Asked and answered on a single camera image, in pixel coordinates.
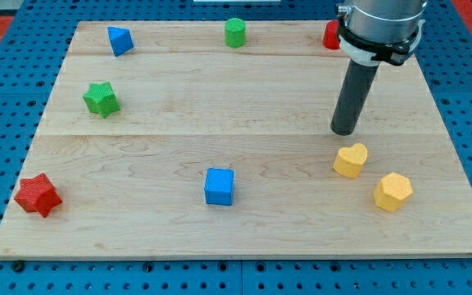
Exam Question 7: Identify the blue cube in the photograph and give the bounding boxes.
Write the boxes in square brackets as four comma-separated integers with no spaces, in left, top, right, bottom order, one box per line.
[204,168,234,206]

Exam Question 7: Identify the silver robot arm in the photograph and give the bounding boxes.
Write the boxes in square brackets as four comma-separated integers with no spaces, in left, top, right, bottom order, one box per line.
[335,0,428,67]

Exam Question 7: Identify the yellow hexagon block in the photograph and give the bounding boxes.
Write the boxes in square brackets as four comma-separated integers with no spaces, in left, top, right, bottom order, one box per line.
[373,172,413,212]

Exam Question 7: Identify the wooden board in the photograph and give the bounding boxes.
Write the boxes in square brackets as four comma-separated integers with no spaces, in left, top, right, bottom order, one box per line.
[0,20,472,261]

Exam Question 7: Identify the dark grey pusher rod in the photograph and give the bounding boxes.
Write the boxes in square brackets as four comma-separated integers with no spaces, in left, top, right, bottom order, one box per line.
[330,60,379,136]

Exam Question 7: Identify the red star block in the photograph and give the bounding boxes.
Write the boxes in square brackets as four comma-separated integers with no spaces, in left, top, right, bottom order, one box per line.
[14,173,62,218]

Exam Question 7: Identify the green cylinder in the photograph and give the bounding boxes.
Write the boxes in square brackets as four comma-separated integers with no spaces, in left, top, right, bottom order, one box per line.
[225,18,246,48]

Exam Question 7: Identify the blue triangular prism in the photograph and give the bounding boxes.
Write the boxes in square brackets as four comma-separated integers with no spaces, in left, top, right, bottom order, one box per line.
[107,26,134,57]

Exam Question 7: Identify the green star block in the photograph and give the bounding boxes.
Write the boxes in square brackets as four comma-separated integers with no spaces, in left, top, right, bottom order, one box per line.
[83,82,120,119]

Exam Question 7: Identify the yellow heart block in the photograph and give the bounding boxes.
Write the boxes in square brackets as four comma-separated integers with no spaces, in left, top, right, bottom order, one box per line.
[333,143,368,179]

